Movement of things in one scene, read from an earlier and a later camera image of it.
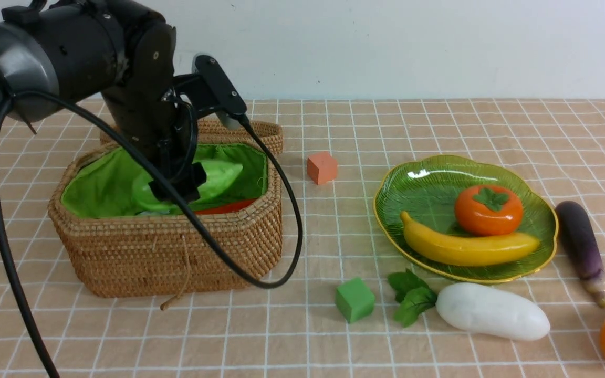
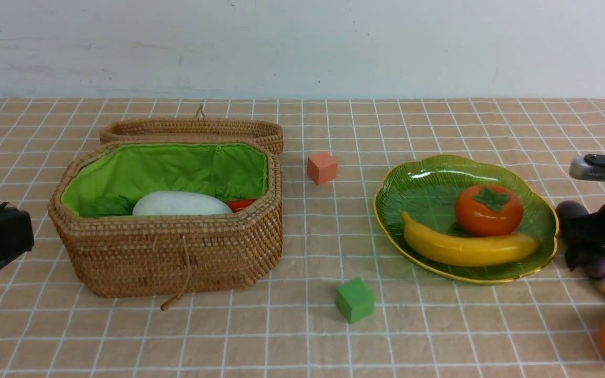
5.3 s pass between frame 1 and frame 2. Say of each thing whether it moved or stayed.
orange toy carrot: stayed
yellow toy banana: stayed
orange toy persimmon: stayed
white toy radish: moved
